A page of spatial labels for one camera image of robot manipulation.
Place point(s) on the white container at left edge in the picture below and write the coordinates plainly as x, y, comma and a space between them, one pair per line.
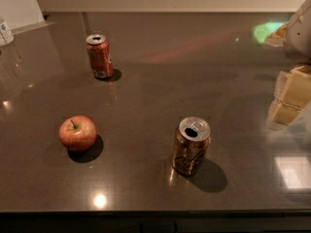
6, 35

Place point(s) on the green and orange chip bag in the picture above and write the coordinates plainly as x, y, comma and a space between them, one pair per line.
271, 33

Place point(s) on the red apple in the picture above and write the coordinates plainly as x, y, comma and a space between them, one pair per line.
77, 133

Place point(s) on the red coke can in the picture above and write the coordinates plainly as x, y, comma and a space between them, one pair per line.
97, 47

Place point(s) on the orange soda can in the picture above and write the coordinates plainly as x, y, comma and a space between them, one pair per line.
192, 138

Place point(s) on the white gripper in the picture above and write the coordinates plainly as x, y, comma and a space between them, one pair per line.
300, 38

